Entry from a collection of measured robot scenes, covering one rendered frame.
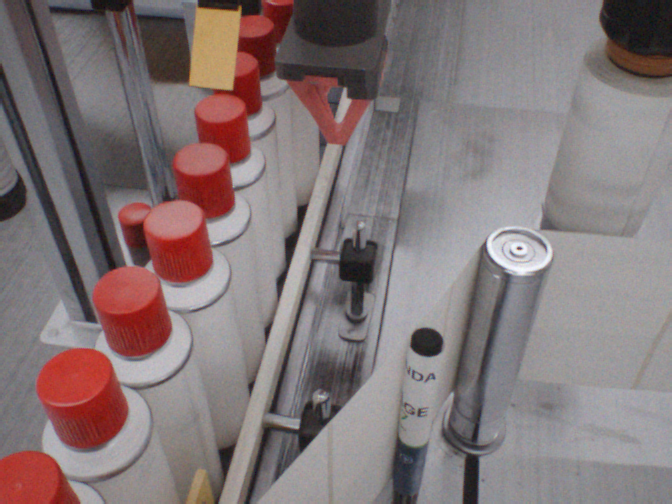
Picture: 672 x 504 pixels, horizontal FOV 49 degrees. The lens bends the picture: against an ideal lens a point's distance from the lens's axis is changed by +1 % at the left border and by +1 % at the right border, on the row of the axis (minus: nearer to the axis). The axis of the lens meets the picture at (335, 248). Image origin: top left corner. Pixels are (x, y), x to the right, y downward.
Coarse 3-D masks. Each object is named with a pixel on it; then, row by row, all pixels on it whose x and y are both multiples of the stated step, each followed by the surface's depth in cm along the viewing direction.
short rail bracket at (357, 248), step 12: (360, 228) 58; (348, 240) 61; (360, 240) 59; (372, 240) 61; (348, 252) 60; (360, 252) 60; (372, 252) 60; (348, 264) 60; (360, 264) 60; (372, 264) 60; (348, 276) 61; (360, 276) 61; (372, 276) 61; (360, 288) 63; (360, 300) 65; (360, 312) 66
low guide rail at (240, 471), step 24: (336, 120) 74; (336, 168) 72; (312, 192) 66; (312, 216) 64; (312, 240) 62; (288, 288) 58; (288, 312) 56; (288, 336) 56; (264, 360) 53; (264, 384) 52; (264, 408) 51; (240, 432) 49; (240, 456) 48; (240, 480) 47
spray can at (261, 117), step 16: (240, 64) 50; (256, 64) 50; (240, 80) 49; (256, 80) 50; (240, 96) 50; (256, 96) 51; (256, 112) 52; (272, 112) 53; (256, 128) 52; (272, 128) 53; (256, 144) 52; (272, 144) 53; (272, 160) 54; (272, 176) 55; (272, 192) 56; (272, 208) 57; (272, 224) 58; (272, 240) 60
